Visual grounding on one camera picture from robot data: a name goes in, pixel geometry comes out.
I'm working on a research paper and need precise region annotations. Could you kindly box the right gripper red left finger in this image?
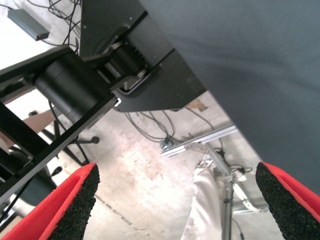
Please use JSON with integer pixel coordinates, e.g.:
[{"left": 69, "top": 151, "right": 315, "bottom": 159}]
[{"left": 0, "top": 161, "right": 101, "bottom": 240}]

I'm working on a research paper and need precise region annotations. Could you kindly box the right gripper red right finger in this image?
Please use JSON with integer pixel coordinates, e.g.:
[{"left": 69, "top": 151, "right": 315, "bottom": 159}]
[{"left": 255, "top": 161, "right": 320, "bottom": 240}]

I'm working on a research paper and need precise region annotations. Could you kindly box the black office chair base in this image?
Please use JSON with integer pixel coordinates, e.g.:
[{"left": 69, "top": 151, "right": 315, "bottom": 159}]
[{"left": 27, "top": 99, "right": 101, "bottom": 176}]

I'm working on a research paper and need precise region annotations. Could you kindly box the beige trouser leg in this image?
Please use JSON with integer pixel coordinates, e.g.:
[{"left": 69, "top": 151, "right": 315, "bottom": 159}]
[{"left": 179, "top": 153, "right": 228, "bottom": 240}]

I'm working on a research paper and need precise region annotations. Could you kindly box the grey metal caster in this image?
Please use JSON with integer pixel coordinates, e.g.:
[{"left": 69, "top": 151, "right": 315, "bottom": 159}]
[{"left": 159, "top": 138, "right": 175, "bottom": 151}]

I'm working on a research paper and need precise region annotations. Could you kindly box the brown tape scrap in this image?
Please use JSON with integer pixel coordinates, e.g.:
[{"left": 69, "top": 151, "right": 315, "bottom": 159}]
[{"left": 187, "top": 98, "right": 209, "bottom": 112}]

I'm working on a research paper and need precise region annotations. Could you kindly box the dark grey table cloth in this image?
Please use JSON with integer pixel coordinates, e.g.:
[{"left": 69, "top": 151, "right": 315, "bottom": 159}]
[{"left": 137, "top": 0, "right": 320, "bottom": 196}]

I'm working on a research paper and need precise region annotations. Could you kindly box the black robot chassis base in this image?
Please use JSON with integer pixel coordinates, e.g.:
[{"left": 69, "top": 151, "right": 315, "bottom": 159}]
[{"left": 78, "top": 0, "right": 208, "bottom": 113}]

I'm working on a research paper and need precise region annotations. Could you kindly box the grey metal electronics box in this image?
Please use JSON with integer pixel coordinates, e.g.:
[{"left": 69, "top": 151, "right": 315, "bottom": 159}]
[{"left": 6, "top": 8, "right": 51, "bottom": 42}]

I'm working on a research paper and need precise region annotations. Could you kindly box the black cable with white plug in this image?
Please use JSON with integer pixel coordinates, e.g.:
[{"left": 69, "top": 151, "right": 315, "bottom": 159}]
[{"left": 214, "top": 138, "right": 253, "bottom": 181}]

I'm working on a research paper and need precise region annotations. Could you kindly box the aluminium extrusion frame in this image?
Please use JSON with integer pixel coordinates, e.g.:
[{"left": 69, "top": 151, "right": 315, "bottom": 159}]
[{"left": 159, "top": 124, "right": 271, "bottom": 240}]

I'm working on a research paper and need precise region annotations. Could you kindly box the black frame with cylinder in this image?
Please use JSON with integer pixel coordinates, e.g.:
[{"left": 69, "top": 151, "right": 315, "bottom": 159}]
[{"left": 0, "top": 44, "right": 148, "bottom": 208}]

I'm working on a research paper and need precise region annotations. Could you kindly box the black floor cable tangle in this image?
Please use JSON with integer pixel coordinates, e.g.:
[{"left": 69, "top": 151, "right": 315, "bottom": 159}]
[{"left": 26, "top": 0, "right": 83, "bottom": 55}]

